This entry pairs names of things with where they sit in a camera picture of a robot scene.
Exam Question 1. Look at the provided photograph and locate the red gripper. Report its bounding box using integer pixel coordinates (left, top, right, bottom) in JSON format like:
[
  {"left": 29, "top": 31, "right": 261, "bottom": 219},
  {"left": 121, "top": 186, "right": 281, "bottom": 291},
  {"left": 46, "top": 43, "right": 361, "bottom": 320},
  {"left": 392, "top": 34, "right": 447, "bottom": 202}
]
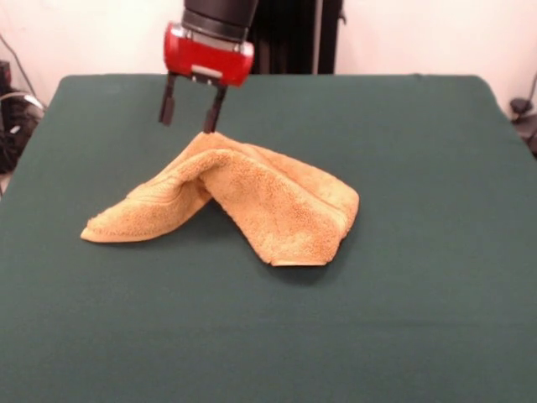
[{"left": 158, "top": 21, "right": 256, "bottom": 134}]

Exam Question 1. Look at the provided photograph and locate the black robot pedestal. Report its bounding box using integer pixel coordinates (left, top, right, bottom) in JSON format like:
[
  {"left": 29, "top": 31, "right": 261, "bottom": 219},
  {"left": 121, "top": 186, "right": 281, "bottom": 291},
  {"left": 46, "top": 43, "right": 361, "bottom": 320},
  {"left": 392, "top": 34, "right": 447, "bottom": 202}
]
[{"left": 247, "top": 0, "right": 345, "bottom": 76}]

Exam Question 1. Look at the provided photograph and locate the tan terry cloth towel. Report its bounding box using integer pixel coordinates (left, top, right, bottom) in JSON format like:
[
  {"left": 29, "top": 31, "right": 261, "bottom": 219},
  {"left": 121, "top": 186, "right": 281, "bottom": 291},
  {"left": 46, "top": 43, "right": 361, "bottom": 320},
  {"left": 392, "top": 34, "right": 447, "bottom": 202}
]
[{"left": 79, "top": 130, "right": 361, "bottom": 269}]

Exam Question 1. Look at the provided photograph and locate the dark green table cloth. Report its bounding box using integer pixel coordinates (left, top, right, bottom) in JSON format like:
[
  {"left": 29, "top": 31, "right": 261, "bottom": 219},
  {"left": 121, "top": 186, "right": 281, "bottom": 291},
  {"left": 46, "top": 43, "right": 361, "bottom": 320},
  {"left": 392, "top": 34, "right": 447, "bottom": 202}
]
[{"left": 0, "top": 73, "right": 537, "bottom": 403}]

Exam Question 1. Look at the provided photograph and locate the grey pedestal leg round foot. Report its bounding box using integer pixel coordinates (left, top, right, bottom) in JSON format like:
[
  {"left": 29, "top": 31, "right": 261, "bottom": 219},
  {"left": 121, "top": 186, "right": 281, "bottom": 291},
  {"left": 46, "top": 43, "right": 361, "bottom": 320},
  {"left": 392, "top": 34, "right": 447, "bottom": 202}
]
[{"left": 509, "top": 97, "right": 537, "bottom": 126}]

